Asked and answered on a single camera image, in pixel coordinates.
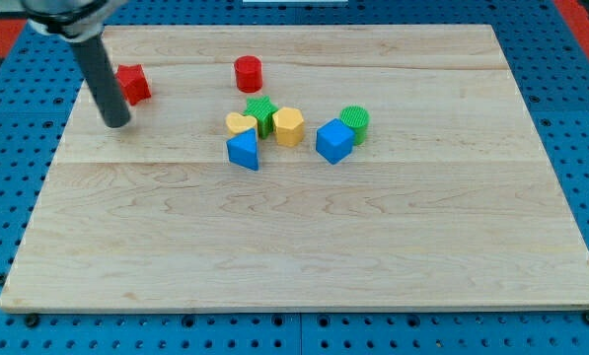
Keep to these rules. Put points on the yellow heart block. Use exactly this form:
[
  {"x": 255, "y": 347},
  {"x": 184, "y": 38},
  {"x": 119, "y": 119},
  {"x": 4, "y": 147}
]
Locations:
[{"x": 237, "y": 123}]

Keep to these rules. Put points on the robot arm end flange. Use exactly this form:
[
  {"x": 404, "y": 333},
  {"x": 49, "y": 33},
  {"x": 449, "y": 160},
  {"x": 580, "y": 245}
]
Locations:
[{"x": 72, "y": 20}]

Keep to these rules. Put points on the wooden board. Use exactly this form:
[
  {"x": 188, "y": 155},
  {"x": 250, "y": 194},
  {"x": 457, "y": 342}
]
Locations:
[{"x": 449, "y": 205}]

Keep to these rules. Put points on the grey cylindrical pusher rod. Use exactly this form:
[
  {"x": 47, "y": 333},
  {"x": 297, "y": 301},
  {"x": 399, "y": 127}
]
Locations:
[{"x": 96, "y": 68}]

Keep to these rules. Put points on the yellow hexagon block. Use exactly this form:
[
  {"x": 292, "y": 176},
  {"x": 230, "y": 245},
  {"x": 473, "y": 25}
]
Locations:
[{"x": 289, "y": 126}]

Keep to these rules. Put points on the green star block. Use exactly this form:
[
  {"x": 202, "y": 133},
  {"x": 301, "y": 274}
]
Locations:
[{"x": 262, "y": 109}]

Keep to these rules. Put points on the green cylinder block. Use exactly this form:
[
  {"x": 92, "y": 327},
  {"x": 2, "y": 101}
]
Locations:
[{"x": 357, "y": 118}]

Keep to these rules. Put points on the blue triangle block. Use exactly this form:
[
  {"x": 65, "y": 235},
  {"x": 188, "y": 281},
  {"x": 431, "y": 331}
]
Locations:
[{"x": 242, "y": 149}]

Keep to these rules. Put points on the blue cube block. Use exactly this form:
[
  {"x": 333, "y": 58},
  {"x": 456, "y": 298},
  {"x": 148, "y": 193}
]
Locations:
[{"x": 334, "y": 141}]

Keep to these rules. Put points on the red star block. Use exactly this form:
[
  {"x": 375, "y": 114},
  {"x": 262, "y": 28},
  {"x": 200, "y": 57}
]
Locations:
[{"x": 133, "y": 83}]

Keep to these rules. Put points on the blue pegboard base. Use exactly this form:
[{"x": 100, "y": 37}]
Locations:
[{"x": 39, "y": 83}]

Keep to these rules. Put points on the red cylinder block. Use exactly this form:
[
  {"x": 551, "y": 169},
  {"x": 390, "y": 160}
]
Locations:
[{"x": 248, "y": 73}]

